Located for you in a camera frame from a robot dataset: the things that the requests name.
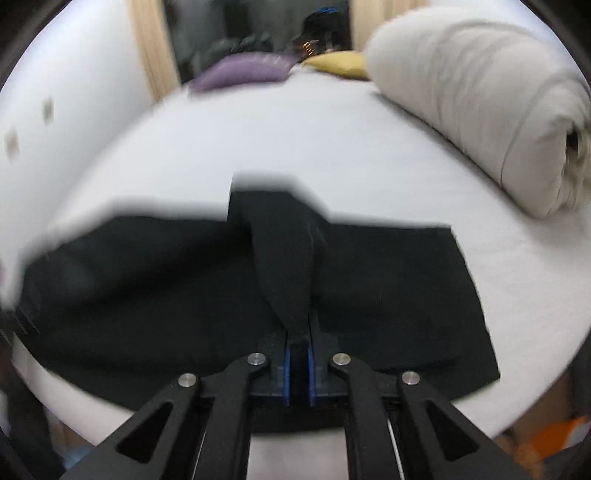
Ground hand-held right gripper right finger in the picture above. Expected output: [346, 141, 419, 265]
[307, 318, 532, 480]

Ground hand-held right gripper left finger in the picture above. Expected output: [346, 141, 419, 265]
[60, 336, 293, 480]

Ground black pants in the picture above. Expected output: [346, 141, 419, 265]
[14, 173, 502, 435]

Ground white bed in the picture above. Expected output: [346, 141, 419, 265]
[9, 69, 591, 448]

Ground orange object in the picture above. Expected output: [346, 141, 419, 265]
[512, 415, 587, 468]

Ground purple pillow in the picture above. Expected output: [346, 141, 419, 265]
[189, 52, 296, 93]

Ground yellow pillow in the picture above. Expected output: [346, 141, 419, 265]
[302, 51, 370, 80]

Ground rolled cream duvet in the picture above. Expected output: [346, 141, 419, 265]
[365, 4, 591, 220]

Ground beige curtain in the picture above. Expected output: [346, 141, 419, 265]
[129, 0, 182, 100]
[348, 0, 432, 51]

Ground dark glass window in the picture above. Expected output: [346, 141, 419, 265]
[161, 0, 354, 84]

